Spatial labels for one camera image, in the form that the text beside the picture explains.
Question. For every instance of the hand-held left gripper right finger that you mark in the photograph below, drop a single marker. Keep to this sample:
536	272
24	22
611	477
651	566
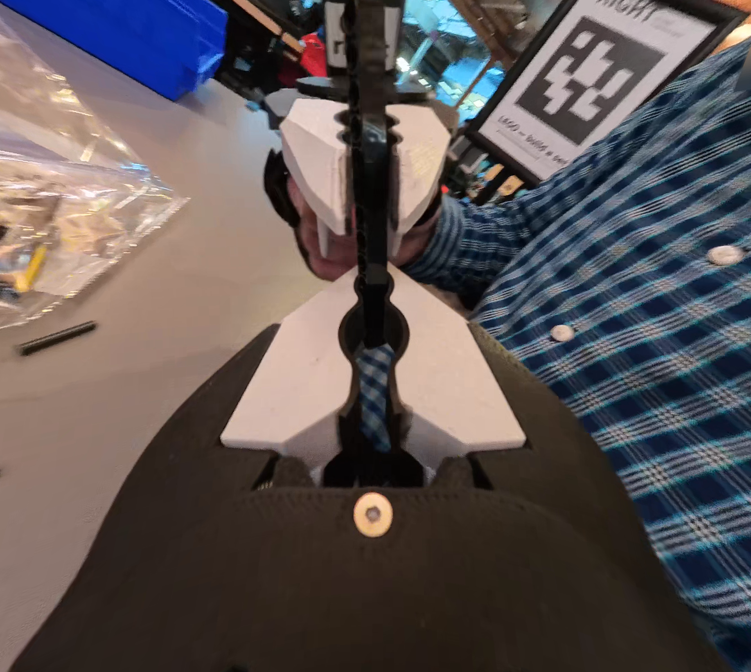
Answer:
452	390

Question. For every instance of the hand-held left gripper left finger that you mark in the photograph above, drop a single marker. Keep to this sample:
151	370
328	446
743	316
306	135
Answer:
293	390

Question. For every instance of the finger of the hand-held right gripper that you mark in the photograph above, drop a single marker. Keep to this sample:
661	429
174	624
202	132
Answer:
311	155
419	155

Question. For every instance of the clear bag of lego parts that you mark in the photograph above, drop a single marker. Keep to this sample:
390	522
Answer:
88	185

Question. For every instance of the dark grey lego axle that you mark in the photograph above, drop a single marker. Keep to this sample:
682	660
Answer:
58	337

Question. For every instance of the person's right hand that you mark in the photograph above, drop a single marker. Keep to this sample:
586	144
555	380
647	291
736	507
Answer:
340	255

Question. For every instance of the person's plaid shirt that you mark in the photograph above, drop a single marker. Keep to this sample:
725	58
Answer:
645	390

